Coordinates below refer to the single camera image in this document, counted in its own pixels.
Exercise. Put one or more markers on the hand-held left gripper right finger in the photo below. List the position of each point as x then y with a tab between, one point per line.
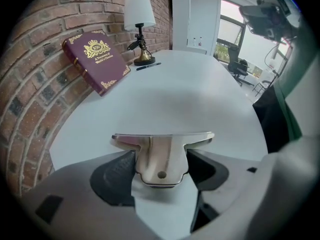
237	184

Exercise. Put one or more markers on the dark red hardcover book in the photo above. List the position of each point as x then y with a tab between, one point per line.
97	59

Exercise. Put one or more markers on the black pen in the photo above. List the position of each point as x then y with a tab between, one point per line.
148	66

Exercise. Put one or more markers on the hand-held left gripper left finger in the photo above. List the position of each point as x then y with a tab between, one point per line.
75	184

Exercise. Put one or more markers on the small clear bottle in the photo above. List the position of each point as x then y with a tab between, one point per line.
194	42
200	41

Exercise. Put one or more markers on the black head-worn camera rig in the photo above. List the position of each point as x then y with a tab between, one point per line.
262	16

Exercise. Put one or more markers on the black office chair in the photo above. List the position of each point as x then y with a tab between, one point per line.
236	66

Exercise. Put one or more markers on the white shade table lamp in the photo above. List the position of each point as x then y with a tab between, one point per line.
138	11

